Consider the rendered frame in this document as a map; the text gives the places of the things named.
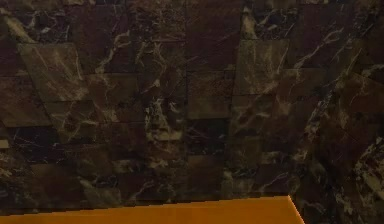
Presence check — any orange wooden cabinet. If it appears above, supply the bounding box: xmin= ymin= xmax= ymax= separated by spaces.
xmin=0 ymin=195 xmax=306 ymax=224

